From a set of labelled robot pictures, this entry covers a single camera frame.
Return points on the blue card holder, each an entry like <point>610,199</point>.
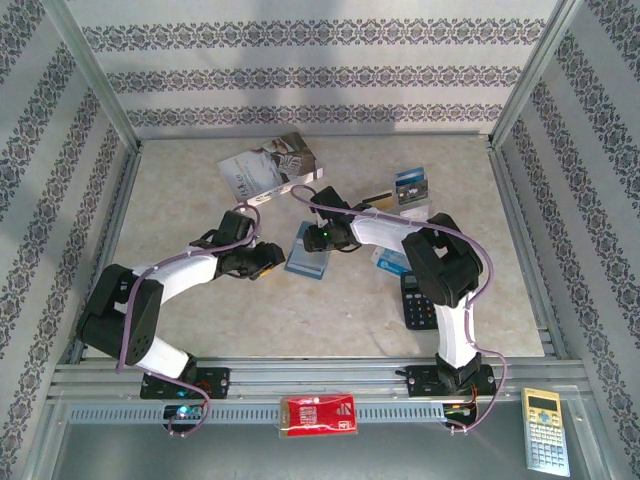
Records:
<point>305,262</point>

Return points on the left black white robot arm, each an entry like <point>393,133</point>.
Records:
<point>115,320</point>

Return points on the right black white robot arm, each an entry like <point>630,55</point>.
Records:
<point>445,270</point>

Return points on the gold card black stripe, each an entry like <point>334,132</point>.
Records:
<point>379,201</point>

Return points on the clear acrylic card organizer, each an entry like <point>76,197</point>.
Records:
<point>415,207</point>

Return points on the white card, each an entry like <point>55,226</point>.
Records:
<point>417,210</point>

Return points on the dark printed card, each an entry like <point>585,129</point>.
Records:
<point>412,192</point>

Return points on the light blue card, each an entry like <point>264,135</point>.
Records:
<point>409,175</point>

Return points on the blue white flat packet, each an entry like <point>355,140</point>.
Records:
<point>392,262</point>

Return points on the paperback book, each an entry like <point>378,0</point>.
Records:
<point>265,167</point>

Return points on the black desk calculator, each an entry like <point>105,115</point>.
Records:
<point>417,310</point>

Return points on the red plastic pouch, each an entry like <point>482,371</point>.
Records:
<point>320,415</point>

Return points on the left controller board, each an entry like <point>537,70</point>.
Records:
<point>182,411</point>

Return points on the controller board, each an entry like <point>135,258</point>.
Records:
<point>457,411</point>
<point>182,411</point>

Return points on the right controller board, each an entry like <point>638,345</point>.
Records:
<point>457,411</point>

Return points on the gold scientific calculator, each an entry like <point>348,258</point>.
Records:
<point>545,430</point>

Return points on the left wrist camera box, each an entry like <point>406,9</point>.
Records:
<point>236,226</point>

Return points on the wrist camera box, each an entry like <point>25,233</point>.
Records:
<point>330,202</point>
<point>236,226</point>

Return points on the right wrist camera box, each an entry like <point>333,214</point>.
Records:
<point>330,202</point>

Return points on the aluminium front rail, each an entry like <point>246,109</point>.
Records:
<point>320,372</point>

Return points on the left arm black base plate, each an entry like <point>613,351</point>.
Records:
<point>217,382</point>

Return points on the aluminium side rail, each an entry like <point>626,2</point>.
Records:
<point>120,200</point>
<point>510,200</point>

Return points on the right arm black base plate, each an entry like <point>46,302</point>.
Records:
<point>422,380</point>

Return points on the aluminium frame post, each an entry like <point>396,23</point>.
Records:
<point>96,75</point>
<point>532,75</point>

